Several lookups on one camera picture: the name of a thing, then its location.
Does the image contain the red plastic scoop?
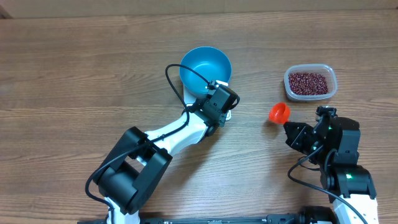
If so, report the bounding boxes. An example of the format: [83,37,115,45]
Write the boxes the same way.
[268,102,290,124]

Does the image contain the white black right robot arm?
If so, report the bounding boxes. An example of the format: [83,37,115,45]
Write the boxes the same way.
[284,115,379,223]

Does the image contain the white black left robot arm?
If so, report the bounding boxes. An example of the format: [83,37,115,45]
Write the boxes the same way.
[87,100,231,223]

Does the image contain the white digital kitchen scale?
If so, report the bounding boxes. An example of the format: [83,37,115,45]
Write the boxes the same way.
[183,80,232,121]

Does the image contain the blue plastic bowl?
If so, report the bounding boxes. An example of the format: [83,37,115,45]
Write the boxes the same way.
[179,47,232,98]

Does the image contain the red adzuki beans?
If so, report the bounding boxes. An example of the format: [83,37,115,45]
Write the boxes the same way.
[289,72,328,95]

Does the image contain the clear plastic food container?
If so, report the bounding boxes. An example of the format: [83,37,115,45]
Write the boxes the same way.
[284,63,338,101]

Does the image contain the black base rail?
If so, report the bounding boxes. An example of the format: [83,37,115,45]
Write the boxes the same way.
[78,206,339,224]

